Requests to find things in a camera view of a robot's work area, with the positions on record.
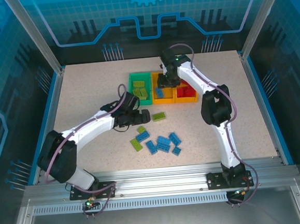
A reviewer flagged aluminium frame post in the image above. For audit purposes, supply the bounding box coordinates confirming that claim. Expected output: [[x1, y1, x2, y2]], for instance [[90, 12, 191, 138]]
[[4, 0, 66, 78], [236, 0, 293, 60]]

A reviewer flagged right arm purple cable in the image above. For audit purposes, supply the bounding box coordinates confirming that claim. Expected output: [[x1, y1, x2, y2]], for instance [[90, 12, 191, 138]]
[[169, 38, 262, 211]]

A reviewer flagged aluminium profile rail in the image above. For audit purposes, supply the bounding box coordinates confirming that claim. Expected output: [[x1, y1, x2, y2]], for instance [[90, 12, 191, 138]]
[[22, 156, 300, 205]]

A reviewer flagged metal tray panel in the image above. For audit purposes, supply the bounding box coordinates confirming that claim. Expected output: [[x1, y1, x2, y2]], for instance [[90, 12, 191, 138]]
[[6, 184, 300, 224]]

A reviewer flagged green plastic bin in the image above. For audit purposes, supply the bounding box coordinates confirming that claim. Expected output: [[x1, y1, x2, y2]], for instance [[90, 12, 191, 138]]
[[127, 70, 154, 107]]

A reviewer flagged black connector with LED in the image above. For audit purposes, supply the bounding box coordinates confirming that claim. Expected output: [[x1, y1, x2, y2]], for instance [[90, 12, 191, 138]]
[[226, 187, 252, 200], [81, 196, 101, 213]]

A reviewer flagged slotted grey cable duct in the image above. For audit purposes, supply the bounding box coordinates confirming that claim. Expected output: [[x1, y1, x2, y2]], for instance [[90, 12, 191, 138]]
[[32, 191, 229, 217]]

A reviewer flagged yellow-orange plastic bin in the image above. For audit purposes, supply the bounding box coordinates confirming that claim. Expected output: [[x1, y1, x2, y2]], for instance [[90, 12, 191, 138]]
[[173, 78, 199, 105], [149, 70, 177, 106]]

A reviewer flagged blue aluminium side rail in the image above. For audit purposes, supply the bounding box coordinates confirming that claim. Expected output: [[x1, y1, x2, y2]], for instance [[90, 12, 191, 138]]
[[238, 48, 295, 169], [23, 68, 75, 186]]

